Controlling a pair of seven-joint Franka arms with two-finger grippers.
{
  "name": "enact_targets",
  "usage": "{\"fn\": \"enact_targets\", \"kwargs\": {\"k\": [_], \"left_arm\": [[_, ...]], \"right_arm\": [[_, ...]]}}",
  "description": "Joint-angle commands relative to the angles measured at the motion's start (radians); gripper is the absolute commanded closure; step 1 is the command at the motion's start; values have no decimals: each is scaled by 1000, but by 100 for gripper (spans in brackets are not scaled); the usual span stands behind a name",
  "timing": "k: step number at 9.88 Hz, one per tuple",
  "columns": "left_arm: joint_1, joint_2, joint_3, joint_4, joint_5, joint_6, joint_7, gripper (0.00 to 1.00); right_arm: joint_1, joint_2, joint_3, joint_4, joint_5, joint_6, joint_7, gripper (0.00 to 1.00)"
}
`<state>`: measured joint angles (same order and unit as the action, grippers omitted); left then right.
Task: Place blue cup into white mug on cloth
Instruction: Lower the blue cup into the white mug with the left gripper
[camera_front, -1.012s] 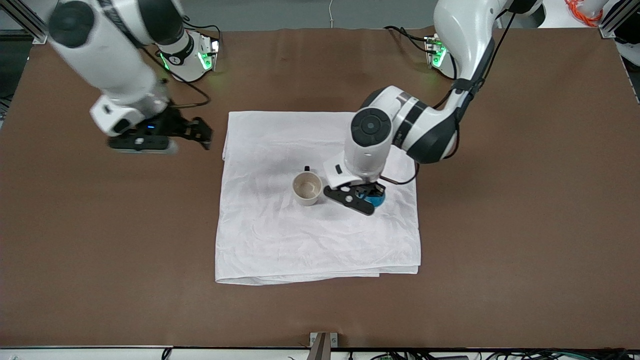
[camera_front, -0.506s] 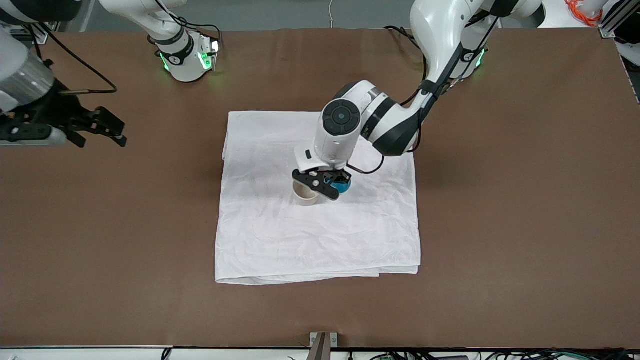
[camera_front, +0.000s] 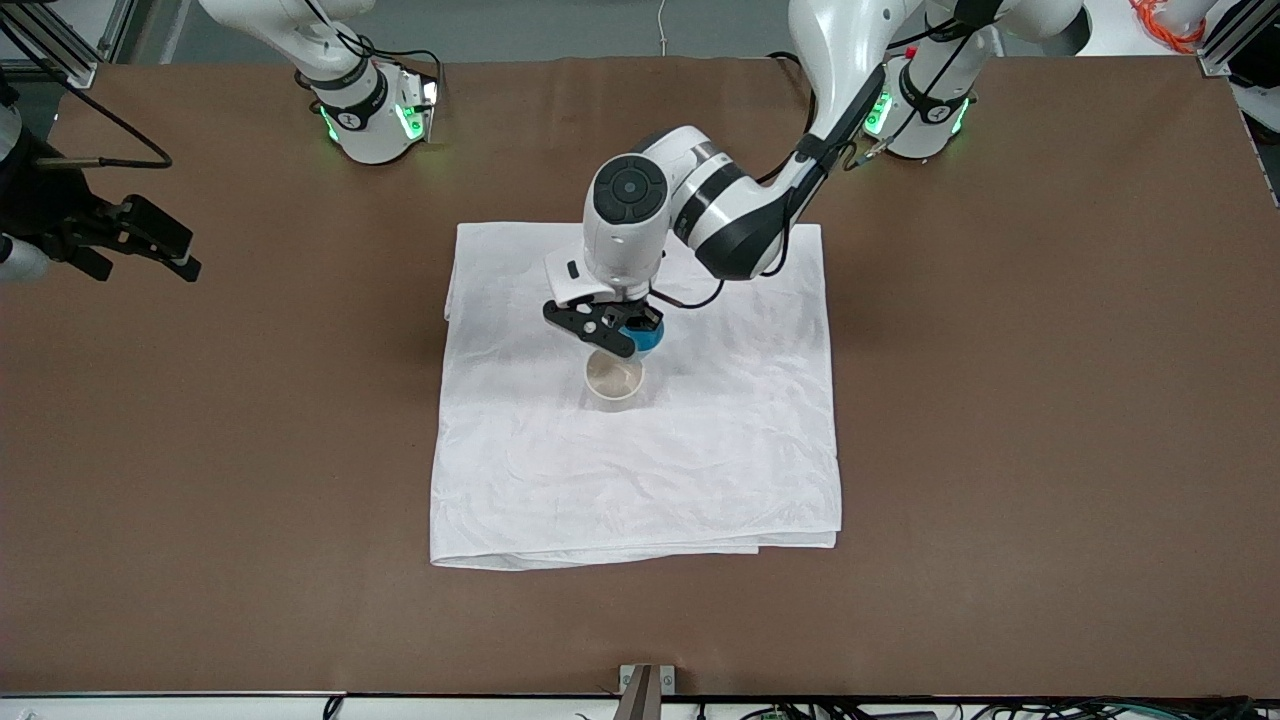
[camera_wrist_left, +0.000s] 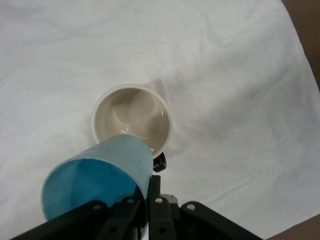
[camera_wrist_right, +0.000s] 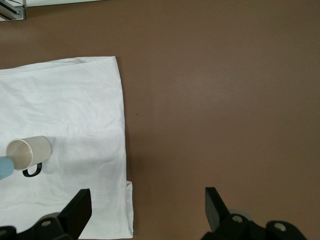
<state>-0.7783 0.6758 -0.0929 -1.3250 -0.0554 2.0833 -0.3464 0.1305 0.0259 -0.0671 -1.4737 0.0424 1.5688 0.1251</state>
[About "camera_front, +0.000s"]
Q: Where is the white mug with black handle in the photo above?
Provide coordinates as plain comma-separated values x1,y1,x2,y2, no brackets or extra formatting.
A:
584,347,647,412

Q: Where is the white folded cloth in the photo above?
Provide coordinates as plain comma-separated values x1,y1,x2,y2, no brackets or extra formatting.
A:
429,221,843,572

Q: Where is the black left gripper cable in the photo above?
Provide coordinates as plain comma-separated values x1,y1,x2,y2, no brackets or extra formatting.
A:
646,28,993,312

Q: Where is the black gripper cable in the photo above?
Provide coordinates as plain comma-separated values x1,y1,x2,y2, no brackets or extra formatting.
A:
646,28,993,312
0,18,175,171

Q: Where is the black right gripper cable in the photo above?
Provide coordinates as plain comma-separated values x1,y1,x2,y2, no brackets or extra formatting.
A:
0,18,175,171

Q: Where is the aluminium frame extrusion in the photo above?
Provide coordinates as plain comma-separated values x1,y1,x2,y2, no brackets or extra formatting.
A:
1198,0,1280,77
0,0,138,90

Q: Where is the metal base connector bracket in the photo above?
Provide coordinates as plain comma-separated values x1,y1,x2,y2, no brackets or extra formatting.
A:
398,70,442,144

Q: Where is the black base cable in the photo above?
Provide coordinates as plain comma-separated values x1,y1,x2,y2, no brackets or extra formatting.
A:
338,38,444,83
766,49,819,103

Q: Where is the black cable tangle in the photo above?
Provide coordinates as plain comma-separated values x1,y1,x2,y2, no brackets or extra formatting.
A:
695,697,1280,720

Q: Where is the orange cable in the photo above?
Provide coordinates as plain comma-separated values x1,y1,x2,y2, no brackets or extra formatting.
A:
1129,0,1207,55

